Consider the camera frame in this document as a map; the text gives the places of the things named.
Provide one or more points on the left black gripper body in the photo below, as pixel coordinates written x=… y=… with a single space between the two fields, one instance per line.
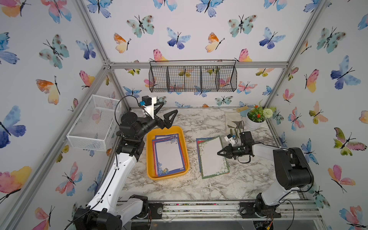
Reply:
x=146 y=125

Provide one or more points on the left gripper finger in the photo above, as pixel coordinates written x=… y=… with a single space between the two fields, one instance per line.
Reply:
x=169 y=118
x=157 y=108

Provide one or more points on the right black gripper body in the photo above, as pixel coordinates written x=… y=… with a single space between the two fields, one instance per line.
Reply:
x=238 y=151

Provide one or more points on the yellow plastic storage tray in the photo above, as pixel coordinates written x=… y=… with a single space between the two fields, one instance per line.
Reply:
x=167 y=155

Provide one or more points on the red stationery paper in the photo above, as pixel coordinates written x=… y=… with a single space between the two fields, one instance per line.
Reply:
x=198 y=141

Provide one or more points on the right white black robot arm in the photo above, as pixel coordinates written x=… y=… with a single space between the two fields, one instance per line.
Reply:
x=291 y=168

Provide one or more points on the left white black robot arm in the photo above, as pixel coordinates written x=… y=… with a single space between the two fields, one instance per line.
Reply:
x=102 y=212

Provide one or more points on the stack of stationery papers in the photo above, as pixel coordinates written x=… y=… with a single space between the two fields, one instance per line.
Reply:
x=168 y=155

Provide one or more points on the beige green gardening glove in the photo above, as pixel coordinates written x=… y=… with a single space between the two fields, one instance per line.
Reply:
x=234 y=124

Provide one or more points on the white potted flower plant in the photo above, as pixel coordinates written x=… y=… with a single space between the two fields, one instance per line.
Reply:
x=257 y=116

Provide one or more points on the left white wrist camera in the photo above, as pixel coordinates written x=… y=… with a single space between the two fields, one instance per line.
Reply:
x=147 y=104

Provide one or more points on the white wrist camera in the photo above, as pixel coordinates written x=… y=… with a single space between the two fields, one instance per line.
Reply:
x=230 y=139
x=147 y=104

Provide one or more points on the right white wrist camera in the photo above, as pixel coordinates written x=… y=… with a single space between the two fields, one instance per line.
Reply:
x=230 y=139

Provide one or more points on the white mesh wall basket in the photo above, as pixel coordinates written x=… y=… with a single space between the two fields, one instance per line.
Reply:
x=95 y=124

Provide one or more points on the black wire wall basket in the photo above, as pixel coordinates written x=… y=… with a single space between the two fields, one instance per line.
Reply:
x=184 y=76

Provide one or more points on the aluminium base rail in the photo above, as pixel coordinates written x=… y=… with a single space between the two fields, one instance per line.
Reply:
x=200 y=210

